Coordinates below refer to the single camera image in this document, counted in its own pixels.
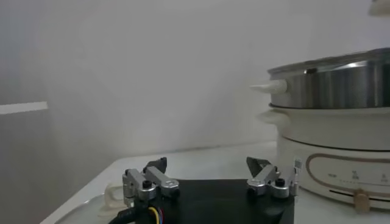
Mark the stainless steel steamer basket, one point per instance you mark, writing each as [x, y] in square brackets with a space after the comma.
[335, 88]

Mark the cream electric cooker base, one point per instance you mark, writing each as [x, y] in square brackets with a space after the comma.
[335, 131]

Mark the white side table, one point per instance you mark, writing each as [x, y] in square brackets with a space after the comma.
[22, 107]

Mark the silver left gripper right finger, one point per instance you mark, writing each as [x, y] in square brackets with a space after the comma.
[265, 176]

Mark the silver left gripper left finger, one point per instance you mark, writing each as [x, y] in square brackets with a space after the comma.
[137, 179]

